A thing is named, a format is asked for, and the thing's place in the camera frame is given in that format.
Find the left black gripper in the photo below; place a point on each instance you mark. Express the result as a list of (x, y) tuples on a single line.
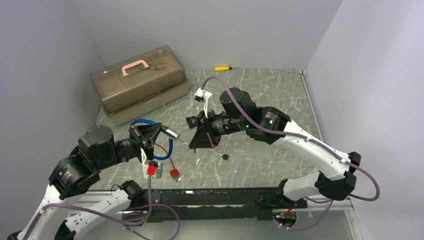
[(147, 145)]

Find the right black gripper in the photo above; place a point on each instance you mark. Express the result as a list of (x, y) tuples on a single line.
[(203, 139)]

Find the red cable lock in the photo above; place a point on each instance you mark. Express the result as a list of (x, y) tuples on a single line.
[(173, 171)]

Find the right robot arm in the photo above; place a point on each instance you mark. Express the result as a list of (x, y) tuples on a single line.
[(334, 178)]

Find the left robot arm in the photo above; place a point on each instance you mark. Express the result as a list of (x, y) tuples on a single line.
[(58, 217)]

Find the black headed key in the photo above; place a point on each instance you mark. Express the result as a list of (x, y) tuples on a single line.
[(224, 156)]

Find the black padlock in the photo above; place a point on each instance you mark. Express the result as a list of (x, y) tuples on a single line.
[(192, 122)]

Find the brown translucent tool box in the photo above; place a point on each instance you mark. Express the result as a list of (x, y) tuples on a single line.
[(140, 84)]

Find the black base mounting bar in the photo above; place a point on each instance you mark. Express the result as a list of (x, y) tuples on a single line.
[(265, 195)]

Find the yellow handled screwdriver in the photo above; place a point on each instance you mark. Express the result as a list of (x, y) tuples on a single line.
[(223, 68)]

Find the aluminium frame rail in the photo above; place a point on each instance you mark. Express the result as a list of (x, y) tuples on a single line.
[(230, 203)]

